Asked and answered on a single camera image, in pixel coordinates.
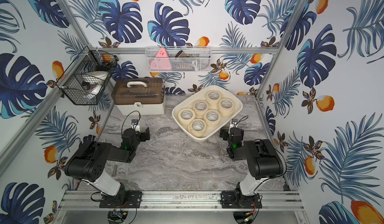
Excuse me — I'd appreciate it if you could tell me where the cream masking tape roll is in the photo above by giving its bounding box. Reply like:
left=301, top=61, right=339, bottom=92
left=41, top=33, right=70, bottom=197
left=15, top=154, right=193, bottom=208
left=178, top=108, right=196, bottom=126
left=188, top=119, right=208, bottom=138
left=192, top=100, right=209, bottom=117
left=203, top=110, right=222, bottom=128
left=218, top=98, right=236, bottom=117
left=206, top=90, right=222, bottom=106

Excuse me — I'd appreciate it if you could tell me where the white plastic storage tray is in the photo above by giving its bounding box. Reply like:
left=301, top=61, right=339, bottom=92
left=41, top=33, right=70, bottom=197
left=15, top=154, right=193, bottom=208
left=172, top=86, right=243, bottom=142

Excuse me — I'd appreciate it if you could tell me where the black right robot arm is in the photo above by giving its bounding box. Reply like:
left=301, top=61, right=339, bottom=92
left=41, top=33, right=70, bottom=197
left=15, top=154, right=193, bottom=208
left=220, top=127, right=286, bottom=197

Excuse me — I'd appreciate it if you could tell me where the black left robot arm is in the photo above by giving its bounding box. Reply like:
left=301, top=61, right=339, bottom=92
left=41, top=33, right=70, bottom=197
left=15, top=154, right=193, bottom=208
left=65, top=128, right=151, bottom=199

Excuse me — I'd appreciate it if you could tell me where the brown lidded white toolbox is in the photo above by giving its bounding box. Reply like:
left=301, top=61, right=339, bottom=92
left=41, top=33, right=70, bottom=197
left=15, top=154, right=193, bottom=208
left=111, top=78, right=166, bottom=116

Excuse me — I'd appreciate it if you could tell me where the pink triangle ruler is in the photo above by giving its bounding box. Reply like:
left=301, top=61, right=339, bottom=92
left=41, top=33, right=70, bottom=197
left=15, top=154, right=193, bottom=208
left=149, top=48, right=172, bottom=72

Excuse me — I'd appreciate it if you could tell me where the white round item in basket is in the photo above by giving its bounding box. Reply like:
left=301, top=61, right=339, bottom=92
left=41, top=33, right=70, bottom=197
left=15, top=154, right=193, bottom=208
left=82, top=71, right=108, bottom=96

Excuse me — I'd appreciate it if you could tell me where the white mesh wall basket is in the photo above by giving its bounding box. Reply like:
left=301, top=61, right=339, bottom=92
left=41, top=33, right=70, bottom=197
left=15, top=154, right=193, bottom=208
left=145, top=46, right=212, bottom=73

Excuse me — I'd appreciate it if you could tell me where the black wire wall basket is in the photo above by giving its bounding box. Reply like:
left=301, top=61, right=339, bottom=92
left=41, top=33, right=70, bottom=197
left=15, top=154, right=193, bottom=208
left=56, top=47, right=119, bottom=106

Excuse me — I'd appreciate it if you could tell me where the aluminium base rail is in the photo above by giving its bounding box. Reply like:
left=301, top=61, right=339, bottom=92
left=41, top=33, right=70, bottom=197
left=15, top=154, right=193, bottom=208
left=59, top=191, right=304, bottom=212

